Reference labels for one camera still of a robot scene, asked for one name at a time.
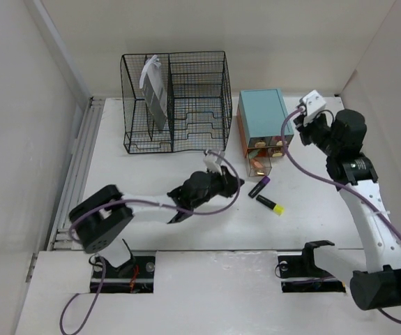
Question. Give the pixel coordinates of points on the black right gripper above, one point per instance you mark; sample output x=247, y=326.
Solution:
x=299, y=123

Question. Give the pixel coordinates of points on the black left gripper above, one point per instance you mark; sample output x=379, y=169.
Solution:
x=229, y=183

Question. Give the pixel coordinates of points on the orange highlighter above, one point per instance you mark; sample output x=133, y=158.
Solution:
x=258, y=166

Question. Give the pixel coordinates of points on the purple cap black highlighter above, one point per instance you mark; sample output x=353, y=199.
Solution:
x=259, y=187

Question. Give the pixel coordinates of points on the clear plastic drawer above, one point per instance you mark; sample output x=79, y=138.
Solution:
x=258, y=142
x=276, y=152
x=262, y=156
x=279, y=141

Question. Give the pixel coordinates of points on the yellow cap black highlighter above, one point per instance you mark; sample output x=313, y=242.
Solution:
x=276, y=208

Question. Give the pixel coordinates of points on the grey paper swatch booklet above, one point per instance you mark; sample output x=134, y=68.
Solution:
x=154, y=91

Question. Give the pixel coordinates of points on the green highlighter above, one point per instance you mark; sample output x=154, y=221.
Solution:
x=253, y=153

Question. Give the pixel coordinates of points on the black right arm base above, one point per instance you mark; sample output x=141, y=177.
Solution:
x=299, y=274

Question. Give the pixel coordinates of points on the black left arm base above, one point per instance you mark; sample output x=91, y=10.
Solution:
x=134, y=276

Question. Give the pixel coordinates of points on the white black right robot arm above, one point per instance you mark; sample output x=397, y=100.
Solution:
x=377, y=283

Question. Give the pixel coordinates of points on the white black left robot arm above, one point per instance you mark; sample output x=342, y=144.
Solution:
x=97, y=222

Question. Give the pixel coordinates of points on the teal orange drawer box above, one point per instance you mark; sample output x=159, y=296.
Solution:
x=261, y=113

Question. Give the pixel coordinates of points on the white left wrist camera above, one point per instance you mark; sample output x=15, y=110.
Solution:
x=213, y=159

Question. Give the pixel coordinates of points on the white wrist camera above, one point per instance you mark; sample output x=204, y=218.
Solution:
x=311, y=104
x=213, y=159

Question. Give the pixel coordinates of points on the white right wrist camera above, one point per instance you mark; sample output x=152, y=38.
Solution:
x=311, y=104

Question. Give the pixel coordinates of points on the black wire mesh organizer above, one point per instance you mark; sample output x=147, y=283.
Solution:
x=199, y=112

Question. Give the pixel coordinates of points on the aluminium rail left side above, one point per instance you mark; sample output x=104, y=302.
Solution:
x=73, y=189

